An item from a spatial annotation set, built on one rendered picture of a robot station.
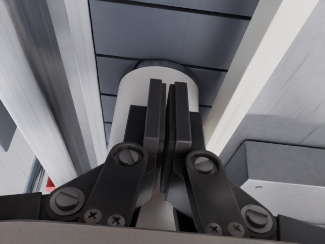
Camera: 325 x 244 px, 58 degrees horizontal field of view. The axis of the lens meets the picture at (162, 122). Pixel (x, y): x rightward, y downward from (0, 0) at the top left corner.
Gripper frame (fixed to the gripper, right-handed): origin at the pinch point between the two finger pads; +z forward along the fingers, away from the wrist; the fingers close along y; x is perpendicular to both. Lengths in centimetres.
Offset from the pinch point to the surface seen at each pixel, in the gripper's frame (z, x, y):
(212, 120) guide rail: 4.6, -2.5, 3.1
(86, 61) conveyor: 7.1, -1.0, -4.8
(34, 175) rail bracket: 6.9, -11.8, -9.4
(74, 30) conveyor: 6.3, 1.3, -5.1
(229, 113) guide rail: 3.1, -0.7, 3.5
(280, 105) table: 14.5, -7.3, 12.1
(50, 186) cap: 19.4, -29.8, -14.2
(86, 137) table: 18.4, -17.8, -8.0
